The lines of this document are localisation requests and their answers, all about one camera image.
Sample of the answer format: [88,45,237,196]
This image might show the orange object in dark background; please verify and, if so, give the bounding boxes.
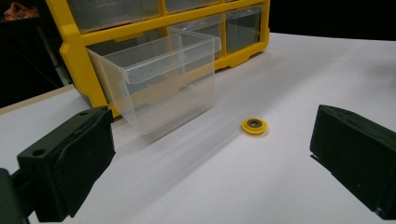
[4,1,39,21]

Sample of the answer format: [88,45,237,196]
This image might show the yellow round magnet disc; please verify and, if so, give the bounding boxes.
[241,117,269,135]

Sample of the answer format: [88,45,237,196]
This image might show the yellow drawer organizer cabinet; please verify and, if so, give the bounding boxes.
[45,0,271,119]

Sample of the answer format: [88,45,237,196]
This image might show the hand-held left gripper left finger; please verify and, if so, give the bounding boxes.
[17,105,117,223]

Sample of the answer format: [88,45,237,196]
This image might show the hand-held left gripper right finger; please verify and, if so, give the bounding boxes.
[309,104,396,220]

